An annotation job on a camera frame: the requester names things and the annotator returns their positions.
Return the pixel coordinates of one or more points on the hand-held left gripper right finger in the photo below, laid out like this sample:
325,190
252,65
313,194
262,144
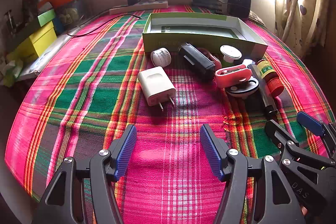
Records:
210,150

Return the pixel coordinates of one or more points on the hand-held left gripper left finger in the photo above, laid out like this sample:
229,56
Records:
127,150

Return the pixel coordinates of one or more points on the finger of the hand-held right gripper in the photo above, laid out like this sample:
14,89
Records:
309,120
275,133

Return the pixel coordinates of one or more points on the silver black lighter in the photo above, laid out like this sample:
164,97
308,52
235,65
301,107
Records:
262,92

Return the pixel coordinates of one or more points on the black round disc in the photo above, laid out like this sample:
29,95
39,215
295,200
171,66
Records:
246,87

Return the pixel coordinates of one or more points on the red cap brown bottle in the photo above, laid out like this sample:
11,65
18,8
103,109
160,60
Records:
270,77

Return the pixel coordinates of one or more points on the white USB charger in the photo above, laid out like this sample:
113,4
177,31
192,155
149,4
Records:
155,85

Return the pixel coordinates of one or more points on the pink clip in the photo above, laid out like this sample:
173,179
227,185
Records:
236,73

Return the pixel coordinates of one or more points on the black rectangular device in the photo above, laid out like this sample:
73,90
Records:
195,60

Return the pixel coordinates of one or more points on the green jar with white lid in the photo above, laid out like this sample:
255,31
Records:
230,52

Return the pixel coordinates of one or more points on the green cardboard box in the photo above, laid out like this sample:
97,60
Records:
199,29

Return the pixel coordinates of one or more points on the pink green plaid blanket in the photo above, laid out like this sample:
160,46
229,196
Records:
78,82

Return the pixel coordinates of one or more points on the clear plastic packet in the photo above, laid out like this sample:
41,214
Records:
44,58

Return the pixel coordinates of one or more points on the black grilled appliance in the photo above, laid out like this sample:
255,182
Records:
237,3

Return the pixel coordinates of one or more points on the yellow box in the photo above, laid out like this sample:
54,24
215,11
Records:
39,40

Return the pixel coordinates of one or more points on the crumpled paper wrappers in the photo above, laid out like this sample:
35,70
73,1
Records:
10,69

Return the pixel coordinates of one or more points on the blue box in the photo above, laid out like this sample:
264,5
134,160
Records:
59,25

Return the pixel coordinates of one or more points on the white power strip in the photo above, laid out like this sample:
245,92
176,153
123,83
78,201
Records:
147,4

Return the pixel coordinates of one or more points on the clear plastic container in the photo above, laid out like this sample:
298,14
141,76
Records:
69,14

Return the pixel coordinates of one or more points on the small metal frame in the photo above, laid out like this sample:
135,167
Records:
10,19

